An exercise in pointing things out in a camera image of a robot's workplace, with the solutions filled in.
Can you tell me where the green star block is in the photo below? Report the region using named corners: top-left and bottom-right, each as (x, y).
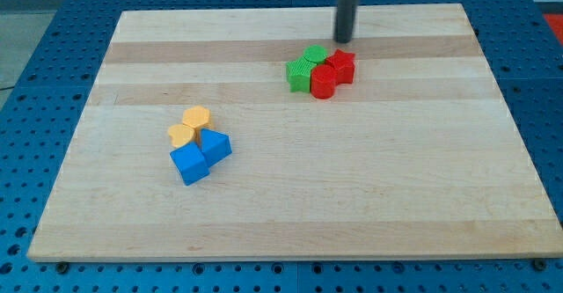
top-left (286, 57), bottom-right (317, 92)

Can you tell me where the red circle block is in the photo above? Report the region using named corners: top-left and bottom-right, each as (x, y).
top-left (310, 64), bottom-right (337, 99)

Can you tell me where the green circle block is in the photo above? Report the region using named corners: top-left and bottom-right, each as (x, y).
top-left (303, 45), bottom-right (328, 64)

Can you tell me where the red star block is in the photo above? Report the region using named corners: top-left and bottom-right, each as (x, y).
top-left (325, 49), bottom-right (355, 84)

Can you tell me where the blue triangle block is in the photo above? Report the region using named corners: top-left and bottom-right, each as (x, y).
top-left (201, 128), bottom-right (232, 167)

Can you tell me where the yellow hexagon block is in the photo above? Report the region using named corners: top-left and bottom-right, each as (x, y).
top-left (182, 106), bottom-right (215, 144)

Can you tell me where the blue cube block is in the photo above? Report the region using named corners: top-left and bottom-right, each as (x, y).
top-left (170, 143), bottom-right (210, 186)

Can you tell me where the yellow heart block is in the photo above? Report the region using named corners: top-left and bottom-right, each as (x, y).
top-left (167, 124), bottom-right (195, 148)

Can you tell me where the light wooden board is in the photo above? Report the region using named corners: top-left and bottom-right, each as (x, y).
top-left (27, 4), bottom-right (562, 262)

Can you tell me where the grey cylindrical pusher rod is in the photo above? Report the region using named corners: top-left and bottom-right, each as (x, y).
top-left (333, 0), bottom-right (360, 44)

